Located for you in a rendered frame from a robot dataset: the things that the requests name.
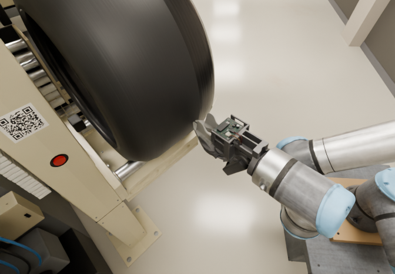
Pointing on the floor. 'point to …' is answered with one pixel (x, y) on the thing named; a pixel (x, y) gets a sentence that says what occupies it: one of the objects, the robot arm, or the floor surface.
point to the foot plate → (131, 255)
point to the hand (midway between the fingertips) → (197, 126)
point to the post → (110, 223)
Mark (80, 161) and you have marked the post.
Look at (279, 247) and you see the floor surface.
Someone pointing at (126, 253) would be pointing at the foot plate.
